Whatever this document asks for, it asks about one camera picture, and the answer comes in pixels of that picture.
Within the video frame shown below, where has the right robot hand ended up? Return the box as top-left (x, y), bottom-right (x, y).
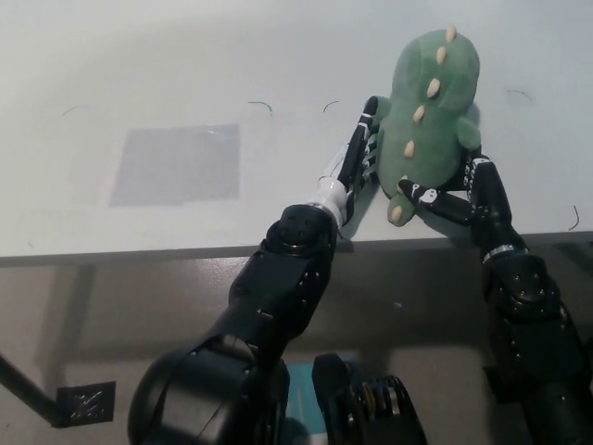
top-left (397, 147), bottom-right (527, 261)

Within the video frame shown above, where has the grey tape square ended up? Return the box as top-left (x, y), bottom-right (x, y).
top-left (108, 123), bottom-right (241, 208)

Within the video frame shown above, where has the black and teal robot torso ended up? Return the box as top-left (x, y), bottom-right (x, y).
top-left (282, 352), bottom-right (427, 445)

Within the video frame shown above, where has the black table leg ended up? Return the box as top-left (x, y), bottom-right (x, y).
top-left (0, 354), bottom-right (59, 426)

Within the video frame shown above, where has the green plush dinosaur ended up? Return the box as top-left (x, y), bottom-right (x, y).
top-left (372, 25), bottom-right (483, 228)

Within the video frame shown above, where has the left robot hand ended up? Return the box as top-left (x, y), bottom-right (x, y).
top-left (309, 95), bottom-right (385, 228)

